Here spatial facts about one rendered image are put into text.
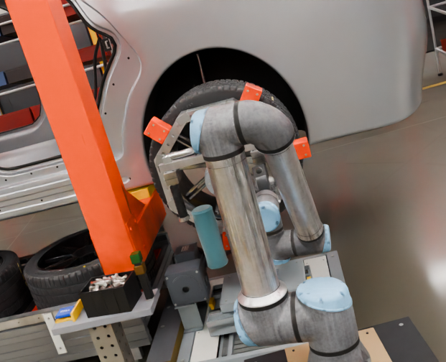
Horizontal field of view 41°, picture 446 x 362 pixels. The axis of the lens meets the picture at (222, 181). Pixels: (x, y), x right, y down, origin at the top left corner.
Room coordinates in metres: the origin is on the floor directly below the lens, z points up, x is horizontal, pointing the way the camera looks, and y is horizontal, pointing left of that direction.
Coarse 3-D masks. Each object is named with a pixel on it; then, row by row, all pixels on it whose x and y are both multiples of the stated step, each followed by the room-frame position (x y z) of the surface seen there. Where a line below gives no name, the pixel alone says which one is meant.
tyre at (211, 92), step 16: (224, 80) 2.62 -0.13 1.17; (240, 80) 2.63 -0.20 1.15; (192, 96) 2.47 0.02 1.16; (208, 96) 2.46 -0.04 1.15; (224, 96) 2.45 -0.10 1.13; (240, 96) 2.44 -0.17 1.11; (272, 96) 2.57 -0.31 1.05; (176, 112) 2.48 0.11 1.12; (288, 112) 2.57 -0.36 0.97; (160, 144) 2.50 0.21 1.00; (160, 192) 2.51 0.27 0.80; (192, 224) 2.50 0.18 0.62
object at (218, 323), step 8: (216, 288) 2.79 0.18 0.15; (216, 296) 2.69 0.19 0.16; (216, 304) 2.63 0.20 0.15; (208, 312) 2.53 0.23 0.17; (216, 312) 2.50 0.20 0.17; (232, 312) 2.48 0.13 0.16; (208, 320) 2.48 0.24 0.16; (216, 320) 2.44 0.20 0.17; (224, 320) 2.43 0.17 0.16; (232, 320) 2.42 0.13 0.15; (208, 328) 2.44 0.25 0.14; (216, 328) 2.44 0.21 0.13; (224, 328) 2.43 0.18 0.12; (232, 328) 2.43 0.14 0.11
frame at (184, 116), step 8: (208, 104) 2.43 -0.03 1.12; (216, 104) 2.37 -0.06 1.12; (184, 112) 2.41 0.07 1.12; (192, 112) 2.39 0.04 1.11; (176, 120) 2.40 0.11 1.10; (184, 120) 2.39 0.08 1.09; (176, 128) 2.40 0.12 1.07; (168, 136) 2.41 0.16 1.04; (176, 136) 2.40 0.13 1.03; (168, 144) 2.45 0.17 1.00; (160, 152) 2.42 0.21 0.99; (168, 152) 2.41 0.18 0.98; (160, 160) 2.41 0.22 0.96; (160, 176) 2.42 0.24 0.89; (168, 192) 2.42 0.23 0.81; (168, 200) 2.42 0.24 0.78; (280, 200) 2.35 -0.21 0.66; (176, 208) 2.41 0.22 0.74; (192, 208) 2.45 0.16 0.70
